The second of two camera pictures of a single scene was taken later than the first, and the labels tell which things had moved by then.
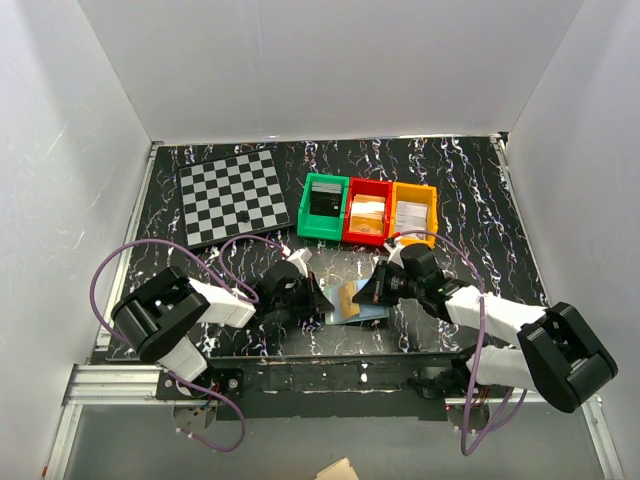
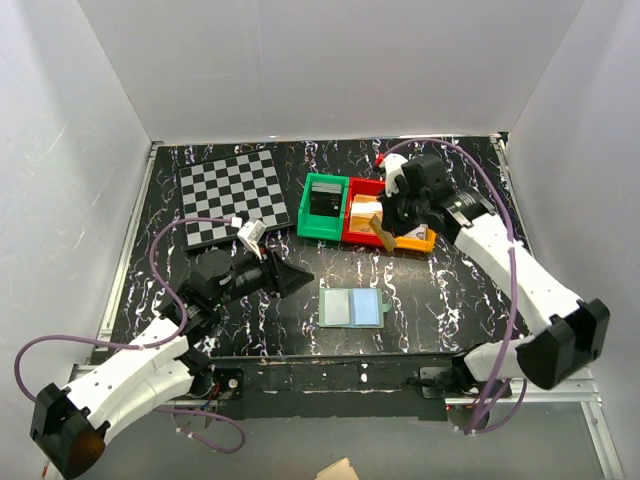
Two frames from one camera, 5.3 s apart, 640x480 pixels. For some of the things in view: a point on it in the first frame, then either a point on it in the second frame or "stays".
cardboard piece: x=341 y=470 stays
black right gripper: x=374 y=292 -> x=389 y=221
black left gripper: x=315 y=301 -> x=282 y=278
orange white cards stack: x=367 y=214 stays
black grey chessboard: x=231 y=197 stays
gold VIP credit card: x=348 y=307 -> x=385 y=236
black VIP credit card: x=326 y=203 stays
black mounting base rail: x=337 y=386 stays
